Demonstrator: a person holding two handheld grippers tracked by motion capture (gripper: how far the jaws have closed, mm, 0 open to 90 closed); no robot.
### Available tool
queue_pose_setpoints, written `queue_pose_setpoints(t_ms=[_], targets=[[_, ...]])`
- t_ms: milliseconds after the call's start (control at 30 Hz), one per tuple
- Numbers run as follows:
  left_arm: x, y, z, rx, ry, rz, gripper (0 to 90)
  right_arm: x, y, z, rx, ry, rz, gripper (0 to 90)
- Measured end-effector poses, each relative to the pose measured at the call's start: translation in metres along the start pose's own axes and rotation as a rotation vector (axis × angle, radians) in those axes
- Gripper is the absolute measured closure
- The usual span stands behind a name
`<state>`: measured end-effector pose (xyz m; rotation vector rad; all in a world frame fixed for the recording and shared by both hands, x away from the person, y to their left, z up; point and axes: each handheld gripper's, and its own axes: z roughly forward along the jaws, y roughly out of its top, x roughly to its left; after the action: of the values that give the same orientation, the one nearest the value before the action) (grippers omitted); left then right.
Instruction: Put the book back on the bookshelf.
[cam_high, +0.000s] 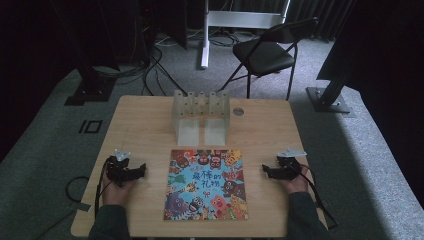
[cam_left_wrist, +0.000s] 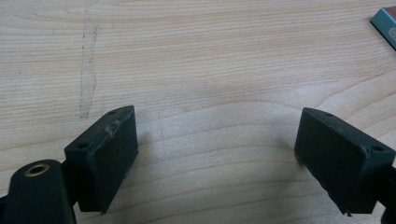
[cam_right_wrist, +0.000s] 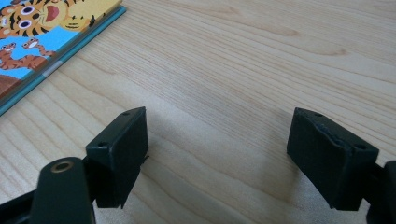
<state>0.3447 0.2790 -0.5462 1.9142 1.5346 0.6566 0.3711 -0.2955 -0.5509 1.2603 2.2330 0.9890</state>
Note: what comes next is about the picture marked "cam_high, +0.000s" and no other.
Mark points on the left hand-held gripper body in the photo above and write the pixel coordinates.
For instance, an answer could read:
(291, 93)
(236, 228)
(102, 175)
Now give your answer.
(118, 170)

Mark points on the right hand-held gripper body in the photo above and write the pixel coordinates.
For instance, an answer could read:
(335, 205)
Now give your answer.
(288, 168)

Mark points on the colourful picture book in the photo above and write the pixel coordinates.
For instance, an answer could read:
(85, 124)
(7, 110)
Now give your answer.
(206, 186)

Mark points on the person's right hand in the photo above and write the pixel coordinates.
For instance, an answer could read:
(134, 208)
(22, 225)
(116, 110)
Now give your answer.
(298, 185)

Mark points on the person's left hand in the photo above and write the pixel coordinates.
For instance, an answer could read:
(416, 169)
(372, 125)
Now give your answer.
(115, 195)

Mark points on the grey tape piece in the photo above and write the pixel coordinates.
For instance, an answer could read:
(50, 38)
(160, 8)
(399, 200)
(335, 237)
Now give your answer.
(81, 206)

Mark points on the black stand with bolted base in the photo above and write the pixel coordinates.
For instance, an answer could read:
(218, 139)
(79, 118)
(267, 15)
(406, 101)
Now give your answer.
(330, 96)

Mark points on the translucent plastic book rack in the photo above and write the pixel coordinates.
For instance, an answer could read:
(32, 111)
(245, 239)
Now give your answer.
(200, 110)

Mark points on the black stand with flat base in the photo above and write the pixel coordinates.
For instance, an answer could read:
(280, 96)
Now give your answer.
(91, 90)

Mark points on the black folding chair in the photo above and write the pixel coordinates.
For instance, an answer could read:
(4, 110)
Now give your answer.
(266, 55)

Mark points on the white metal stand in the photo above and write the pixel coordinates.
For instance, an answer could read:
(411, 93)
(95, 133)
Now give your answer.
(205, 40)

